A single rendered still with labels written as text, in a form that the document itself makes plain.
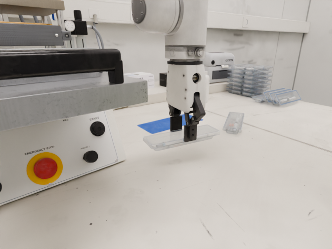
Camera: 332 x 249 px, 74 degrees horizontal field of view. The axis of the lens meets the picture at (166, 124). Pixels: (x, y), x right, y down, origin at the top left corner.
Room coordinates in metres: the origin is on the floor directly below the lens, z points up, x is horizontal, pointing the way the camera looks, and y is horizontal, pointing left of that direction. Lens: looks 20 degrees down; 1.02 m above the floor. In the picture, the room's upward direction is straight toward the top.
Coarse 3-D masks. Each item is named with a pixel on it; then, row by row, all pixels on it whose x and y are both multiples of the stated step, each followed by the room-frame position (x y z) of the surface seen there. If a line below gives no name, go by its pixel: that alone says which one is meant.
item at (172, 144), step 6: (216, 132) 0.49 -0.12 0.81; (144, 138) 0.46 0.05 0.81; (198, 138) 0.47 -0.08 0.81; (204, 138) 0.49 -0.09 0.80; (210, 138) 0.50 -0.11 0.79; (150, 144) 0.43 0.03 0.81; (162, 144) 0.43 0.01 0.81; (168, 144) 0.44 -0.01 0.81; (174, 144) 0.44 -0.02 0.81; (180, 144) 0.46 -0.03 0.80; (186, 144) 0.47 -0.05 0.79; (156, 150) 0.44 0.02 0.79
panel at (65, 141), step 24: (72, 120) 0.44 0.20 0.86; (96, 120) 0.47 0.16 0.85; (0, 144) 0.35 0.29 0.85; (24, 144) 0.37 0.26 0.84; (48, 144) 0.39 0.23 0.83; (72, 144) 0.42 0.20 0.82; (96, 144) 0.44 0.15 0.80; (0, 168) 0.33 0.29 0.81; (24, 168) 0.35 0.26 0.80; (72, 168) 0.39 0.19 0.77; (96, 168) 0.42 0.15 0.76; (0, 192) 0.32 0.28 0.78; (24, 192) 0.33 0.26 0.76
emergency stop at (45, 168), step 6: (36, 162) 0.37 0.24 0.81; (42, 162) 0.37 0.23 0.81; (48, 162) 0.37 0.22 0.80; (54, 162) 0.38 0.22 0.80; (36, 168) 0.35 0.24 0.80; (42, 168) 0.36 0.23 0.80; (48, 168) 0.36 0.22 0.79; (54, 168) 0.37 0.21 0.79; (36, 174) 0.35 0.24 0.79; (42, 174) 0.35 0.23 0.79; (48, 174) 0.36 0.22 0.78; (54, 174) 0.37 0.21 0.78
